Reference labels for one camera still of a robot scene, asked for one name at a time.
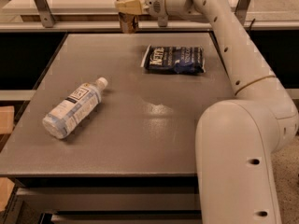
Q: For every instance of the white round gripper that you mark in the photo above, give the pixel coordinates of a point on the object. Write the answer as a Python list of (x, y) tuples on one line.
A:
[(156, 8)]

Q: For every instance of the orange soda can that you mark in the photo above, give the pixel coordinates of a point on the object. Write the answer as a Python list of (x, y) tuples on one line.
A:
[(128, 23)]

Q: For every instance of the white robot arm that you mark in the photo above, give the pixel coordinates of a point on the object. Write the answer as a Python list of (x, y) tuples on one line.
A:
[(235, 138)]

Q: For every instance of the blue chip bag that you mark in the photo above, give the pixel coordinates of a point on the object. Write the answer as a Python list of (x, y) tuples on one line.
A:
[(174, 60)]

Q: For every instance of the clear plastic water bottle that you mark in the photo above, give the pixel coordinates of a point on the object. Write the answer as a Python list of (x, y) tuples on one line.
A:
[(63, 119)]

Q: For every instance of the cardboard box at left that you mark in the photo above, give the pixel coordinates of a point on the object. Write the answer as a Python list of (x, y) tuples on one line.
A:
[(6, 119)]

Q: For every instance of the grey table drawer front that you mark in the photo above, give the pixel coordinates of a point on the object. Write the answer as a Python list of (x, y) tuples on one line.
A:
[(111, 199)]

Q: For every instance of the middle metal shelf bracket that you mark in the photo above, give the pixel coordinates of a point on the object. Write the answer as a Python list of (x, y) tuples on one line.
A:
[(162, 21)]

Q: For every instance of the metal shelf bracket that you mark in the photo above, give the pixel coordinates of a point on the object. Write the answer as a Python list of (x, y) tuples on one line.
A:
[(162, 21), (44, 12), (241, 10)]

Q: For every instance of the left metal shelf bracket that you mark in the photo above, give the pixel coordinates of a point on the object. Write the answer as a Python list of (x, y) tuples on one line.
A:
[(44, 12)]

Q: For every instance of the right metal shelf bracket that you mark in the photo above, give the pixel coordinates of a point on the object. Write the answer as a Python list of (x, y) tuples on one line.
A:
[(241, 10)]

